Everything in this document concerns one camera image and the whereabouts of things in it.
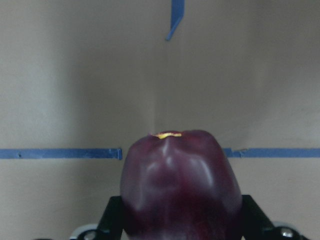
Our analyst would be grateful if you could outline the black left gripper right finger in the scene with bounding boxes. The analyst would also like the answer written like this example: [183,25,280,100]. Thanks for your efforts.
[242,194,275,240]

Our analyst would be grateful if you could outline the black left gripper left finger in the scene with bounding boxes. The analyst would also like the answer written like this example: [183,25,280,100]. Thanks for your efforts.
[96,196,124,240]

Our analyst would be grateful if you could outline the dark red apple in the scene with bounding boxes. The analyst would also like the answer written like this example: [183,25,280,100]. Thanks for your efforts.
[120,130,242,240]

